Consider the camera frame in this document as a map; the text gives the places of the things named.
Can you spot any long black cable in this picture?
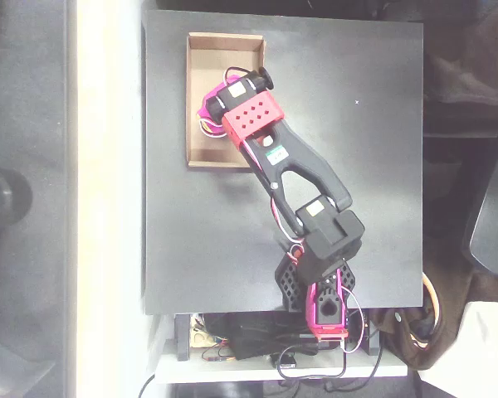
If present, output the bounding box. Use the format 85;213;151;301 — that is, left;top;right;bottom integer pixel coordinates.
276;347;385;393

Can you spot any tan wooden board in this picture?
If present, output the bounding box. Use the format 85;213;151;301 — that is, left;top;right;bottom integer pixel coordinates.
189;314;217;348

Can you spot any black floor cable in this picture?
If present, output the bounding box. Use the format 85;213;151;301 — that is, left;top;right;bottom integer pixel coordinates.
139;372;157;398

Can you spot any orange cable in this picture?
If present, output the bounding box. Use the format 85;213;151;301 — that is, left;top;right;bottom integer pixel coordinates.
422;273;441;332

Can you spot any small black connector box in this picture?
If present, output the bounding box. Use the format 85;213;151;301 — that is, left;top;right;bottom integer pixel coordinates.
269;352;299;370

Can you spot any black lattice robot base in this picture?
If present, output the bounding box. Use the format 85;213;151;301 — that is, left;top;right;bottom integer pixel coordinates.
275;252;357;313

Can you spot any white shelf board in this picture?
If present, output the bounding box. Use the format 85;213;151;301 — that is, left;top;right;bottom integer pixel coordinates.
155;339;408;385

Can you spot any cardboard box tray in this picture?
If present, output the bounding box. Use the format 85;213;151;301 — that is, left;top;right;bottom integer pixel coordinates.
185;32;266;170

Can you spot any small board with wires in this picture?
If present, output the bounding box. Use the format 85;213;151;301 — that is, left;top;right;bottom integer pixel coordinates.
201;349;234;363

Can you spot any black office chair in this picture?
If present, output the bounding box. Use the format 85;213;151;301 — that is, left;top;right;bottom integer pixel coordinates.
460;119;498;275

